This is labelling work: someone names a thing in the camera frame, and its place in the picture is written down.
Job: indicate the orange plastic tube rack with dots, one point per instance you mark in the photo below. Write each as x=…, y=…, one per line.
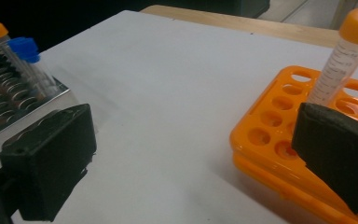
x=261, y=174

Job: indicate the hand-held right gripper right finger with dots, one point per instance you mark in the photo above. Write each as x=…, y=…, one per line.
x=338, y=155

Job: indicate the silver metal tube rack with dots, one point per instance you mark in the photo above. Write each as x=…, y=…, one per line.
x=59, y=101

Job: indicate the wooden table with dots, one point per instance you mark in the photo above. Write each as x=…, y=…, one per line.
x=261, y=26

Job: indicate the white table board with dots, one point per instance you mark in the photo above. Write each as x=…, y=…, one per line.
x=167, y=109

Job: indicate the blue-capped clear tube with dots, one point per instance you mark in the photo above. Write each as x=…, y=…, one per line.
x=11, y=45
x=28, y=51

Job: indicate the black curtain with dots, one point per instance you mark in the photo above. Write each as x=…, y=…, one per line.
x=74, y=15

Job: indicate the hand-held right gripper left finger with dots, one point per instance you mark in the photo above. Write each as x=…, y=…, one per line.
x=49, y=168

